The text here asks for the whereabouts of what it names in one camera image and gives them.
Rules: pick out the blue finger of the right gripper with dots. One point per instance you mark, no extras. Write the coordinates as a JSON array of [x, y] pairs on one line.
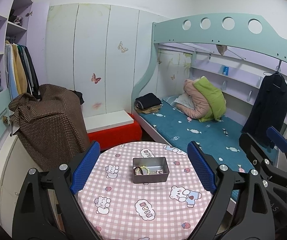
[[252, 149], [279, 140]]

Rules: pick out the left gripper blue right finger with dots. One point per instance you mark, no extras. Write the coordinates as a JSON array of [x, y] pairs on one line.
[[202, 168]]

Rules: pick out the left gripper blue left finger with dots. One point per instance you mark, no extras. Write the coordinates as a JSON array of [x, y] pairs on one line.
[[82, 165]]

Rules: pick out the hanging black coat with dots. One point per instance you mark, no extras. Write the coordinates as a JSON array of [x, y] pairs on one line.
[[269, 109]]

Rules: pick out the jade green pendant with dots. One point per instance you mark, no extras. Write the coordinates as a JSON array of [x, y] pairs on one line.
[[157, 172]]

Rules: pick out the white bench top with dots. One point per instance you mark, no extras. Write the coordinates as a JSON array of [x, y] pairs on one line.
[[106, 121]]

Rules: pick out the pink checkered bear tablecloth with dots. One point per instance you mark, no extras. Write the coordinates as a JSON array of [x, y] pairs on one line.
[[120, 209]]

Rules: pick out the brown dotted fabric cover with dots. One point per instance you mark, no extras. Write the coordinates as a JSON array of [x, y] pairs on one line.
[[52, 129]]

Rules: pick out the grey metal tin box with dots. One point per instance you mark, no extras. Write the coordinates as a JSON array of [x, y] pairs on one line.
[[143, 166]]

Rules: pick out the pink quilted jacket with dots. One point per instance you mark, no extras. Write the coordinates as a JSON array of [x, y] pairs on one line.
[[200, 104]]

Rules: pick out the red storage bench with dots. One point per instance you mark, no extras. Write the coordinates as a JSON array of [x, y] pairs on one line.
[[116, 136]]

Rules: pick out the green blanket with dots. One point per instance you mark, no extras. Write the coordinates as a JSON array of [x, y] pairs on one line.
[[214, 98]]

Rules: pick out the white pillow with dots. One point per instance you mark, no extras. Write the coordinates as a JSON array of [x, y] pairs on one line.
[[184, 100]]

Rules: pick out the black cloth on cover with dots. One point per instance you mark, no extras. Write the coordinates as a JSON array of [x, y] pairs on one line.
[[80, 96]]

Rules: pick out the folded dark clothes stack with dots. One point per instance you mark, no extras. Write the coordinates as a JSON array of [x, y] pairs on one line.
[[147, 102]]

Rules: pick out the hanging clothes row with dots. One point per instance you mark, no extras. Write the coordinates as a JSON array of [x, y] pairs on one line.
[[20, 72]]

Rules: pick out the white wardrobe panels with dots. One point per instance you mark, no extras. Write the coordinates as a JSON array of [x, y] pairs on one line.
[[99, 50]]

